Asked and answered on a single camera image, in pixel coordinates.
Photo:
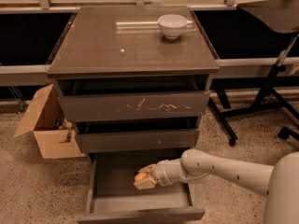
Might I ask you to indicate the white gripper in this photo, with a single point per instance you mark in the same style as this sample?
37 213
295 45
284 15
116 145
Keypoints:
160 173

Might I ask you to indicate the orange fruit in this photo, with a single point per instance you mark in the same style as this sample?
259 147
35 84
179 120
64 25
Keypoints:
140 176

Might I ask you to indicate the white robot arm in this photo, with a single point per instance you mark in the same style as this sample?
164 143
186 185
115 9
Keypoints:
278 183

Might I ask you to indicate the grey middle drawer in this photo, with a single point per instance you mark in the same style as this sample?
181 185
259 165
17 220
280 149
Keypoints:
137 134

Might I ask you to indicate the grey drawer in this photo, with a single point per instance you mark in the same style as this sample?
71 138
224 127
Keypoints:
113 198
125 98
137 134

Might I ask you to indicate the grey bottom drawer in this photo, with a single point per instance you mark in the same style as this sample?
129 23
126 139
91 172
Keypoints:
113 198

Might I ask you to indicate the grey top drawer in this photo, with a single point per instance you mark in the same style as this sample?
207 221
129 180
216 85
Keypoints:
125 98

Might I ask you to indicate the grey drawer cabinet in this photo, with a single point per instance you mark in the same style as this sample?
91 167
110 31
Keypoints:
127 42

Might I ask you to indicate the open cardboard box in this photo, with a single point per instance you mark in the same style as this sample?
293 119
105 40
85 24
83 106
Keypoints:
45 119

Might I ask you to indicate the white ceramic bowl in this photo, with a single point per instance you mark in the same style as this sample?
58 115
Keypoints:
172 25

